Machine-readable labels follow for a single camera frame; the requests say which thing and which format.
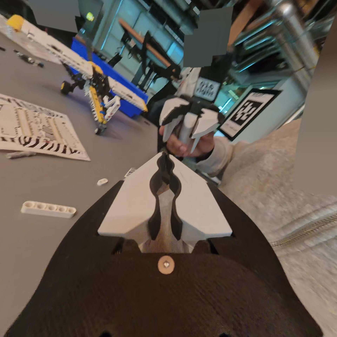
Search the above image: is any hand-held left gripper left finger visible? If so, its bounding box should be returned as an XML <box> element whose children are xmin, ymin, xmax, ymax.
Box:
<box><xmin>97</xmin><ymin>152</ymin><xmax>169</xmax><ymax>253</ymax></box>

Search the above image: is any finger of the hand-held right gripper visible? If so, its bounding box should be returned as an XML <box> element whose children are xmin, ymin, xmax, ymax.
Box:
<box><xmin>159</xmin><ymin>98</ymin><xmax>190</xmax><ymax>143</ymax></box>
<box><xmin>190</xmin><ymin>108</ymin><xmax>219</xmax><ymax>154</ymax></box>

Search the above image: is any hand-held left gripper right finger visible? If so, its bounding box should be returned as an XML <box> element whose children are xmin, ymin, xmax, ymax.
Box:
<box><xmin>168</xmin><ymin>154</ymin><xmax>233</xmax><ymax>253</ymax></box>

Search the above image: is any white five-hole lego beam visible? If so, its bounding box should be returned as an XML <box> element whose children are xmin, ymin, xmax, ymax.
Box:
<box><xmin>21</xmin><ymin>201</ymin><xmax>77</xmax><ymax>219</ymax></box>

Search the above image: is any white yellow lego plane model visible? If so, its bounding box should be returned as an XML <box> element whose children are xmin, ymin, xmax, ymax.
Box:
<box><xmin>6</xmin><ymin>14</ymin><xmax>148</xmax><ymax>135</ymax></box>

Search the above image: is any grey lego pin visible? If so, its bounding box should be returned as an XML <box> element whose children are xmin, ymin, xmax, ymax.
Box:
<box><xmin>6</xmin><ymin>151</ymin><xmax>37</xmax><ymax>159</ymax></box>

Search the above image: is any small dark lego parts cluster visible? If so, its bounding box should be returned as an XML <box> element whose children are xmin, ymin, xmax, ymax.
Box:
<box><xmin>14</xmin><ymin>49</ymin><xmax>45</xmax><ymax>68</ymax></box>

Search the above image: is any person's right hand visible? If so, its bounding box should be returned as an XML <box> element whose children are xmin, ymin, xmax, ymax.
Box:
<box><xmin>159</xmin><ymin>126</ymin><xmax>214</xmax><ymax>158</ymax></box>

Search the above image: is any black and white marker board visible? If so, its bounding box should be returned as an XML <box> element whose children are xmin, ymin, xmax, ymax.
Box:
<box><xmin>218</xmin><ymin>88</ymin><xmax>283</xmax><ymax>142</ymax></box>

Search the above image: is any wooden standing desk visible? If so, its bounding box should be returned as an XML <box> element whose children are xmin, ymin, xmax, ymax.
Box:
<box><xmin>118</xmin><ymin>18</ymin><xmax>182</xmax><ymax>87</ymax></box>

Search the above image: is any blue plastic bin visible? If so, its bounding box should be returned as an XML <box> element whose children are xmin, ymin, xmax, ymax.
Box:
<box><xmin>71</xmin><ymin>37</ymin><xmax>148</xmax><ymax>118</ymax></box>

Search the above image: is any zebra striped sticker sheet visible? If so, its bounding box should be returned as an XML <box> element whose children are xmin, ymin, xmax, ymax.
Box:
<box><xmin>0</xmin><ymin>93</ymin><xmax>91</xmax><ymax>161</ymax></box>

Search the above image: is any metal air duct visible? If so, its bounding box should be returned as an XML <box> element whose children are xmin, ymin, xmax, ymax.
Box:
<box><xmin>263</xmin><ymin>0</ymin><xmax>323</xmax><ymax>77</ymax></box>

